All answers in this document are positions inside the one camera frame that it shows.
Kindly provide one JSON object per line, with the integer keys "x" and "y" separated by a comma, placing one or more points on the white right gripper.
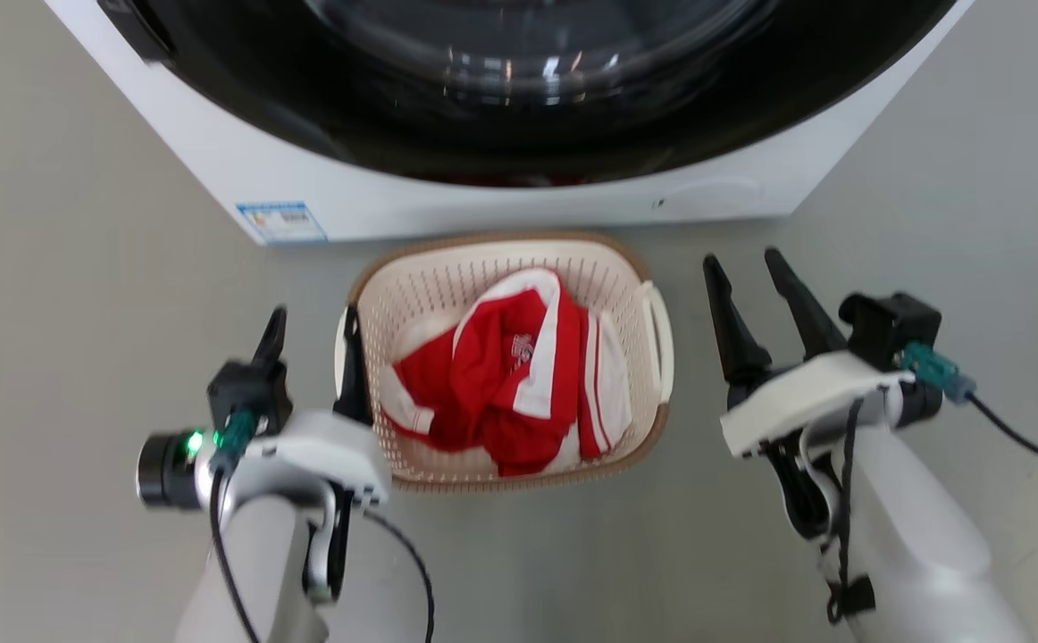
{"x": 805, "y": 397}

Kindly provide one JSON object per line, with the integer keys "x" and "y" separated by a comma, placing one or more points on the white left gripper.
{"x": 331, "y": 451}

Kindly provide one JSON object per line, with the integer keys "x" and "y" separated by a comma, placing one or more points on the cream plastic laundry basket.
{"x": 447, "y": 295}

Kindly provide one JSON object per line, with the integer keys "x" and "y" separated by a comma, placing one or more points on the blue energy label sticker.
{"x": 282, "y": 223}

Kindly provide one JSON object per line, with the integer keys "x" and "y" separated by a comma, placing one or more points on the round white filter cover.
{"x": 707, "y": 195}

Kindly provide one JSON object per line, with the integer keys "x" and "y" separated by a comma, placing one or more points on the red and white shirt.
{"x": 492, "y": 375}

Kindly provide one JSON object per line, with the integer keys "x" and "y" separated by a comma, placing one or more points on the white front-load washing machine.
{"x": 215, "y": 152}

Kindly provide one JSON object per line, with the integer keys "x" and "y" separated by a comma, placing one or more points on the round black washer door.
{"x": 519, "y": 134}

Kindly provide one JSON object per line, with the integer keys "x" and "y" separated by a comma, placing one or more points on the steel washer drum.
{"x": 537, "y": 45}

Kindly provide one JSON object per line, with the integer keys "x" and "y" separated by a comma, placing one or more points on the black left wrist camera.
{"x": 246, "y": 393}

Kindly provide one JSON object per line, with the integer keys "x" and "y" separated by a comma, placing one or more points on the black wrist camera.
{"x": 246, "y": 393}
{"x": 890, "y": 326}

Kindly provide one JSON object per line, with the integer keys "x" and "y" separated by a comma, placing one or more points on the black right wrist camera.
{"x": 890, "y": 326}

